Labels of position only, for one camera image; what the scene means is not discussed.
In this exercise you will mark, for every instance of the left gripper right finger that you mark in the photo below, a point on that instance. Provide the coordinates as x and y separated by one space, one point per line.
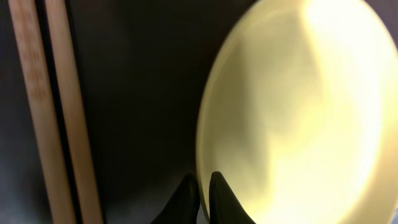
223 204

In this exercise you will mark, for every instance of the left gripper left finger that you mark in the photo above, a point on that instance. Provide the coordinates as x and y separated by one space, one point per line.
183 206

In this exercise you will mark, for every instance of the wooden chopstick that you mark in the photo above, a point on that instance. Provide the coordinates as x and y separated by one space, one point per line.
73 111
34 66

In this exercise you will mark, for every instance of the yellow round plate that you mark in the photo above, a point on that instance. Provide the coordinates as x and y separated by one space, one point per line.
299 114

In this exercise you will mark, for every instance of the dark brown serving tray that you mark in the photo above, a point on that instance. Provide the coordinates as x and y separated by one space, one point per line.
142 67

